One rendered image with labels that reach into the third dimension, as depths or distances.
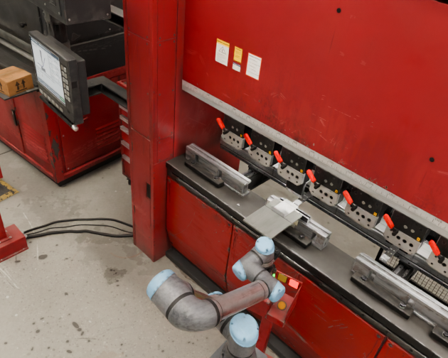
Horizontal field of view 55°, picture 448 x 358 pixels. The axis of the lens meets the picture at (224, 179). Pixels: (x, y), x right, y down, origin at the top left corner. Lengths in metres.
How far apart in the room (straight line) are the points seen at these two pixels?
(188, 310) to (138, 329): 1.56
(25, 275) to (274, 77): 2.20
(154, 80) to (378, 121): 1.20
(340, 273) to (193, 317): 1.02
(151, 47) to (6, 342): 1.93
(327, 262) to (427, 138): 0.83
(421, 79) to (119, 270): 2.37
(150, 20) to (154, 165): 0.88
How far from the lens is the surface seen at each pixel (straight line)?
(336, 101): 1.89
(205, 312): 1.43
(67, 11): 2.21
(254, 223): 2.17
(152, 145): 2.61
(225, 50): 2.24
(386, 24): 1.74
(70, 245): 3.48
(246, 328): 1.77
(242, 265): 1.72
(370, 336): 2.28
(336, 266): 2.26
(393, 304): 2.18
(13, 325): 3.12
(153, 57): 2.35
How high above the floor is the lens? 2.46
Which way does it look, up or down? 37 degrees down
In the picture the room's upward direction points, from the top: 7 degrees clockwise
